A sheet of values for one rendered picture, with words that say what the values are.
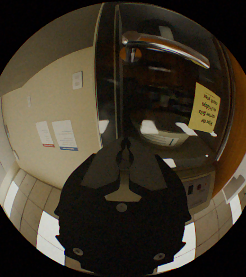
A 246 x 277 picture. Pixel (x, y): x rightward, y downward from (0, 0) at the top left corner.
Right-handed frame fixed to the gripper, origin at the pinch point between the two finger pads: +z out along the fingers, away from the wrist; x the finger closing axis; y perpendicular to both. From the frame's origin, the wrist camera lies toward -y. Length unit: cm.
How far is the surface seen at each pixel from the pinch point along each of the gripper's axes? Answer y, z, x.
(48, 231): 133, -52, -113
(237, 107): -9.9, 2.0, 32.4
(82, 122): 14, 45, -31
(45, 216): 133, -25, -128
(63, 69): -27, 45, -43
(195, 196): 14.0, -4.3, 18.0
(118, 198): 12.5, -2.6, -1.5
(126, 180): 9.9, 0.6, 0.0
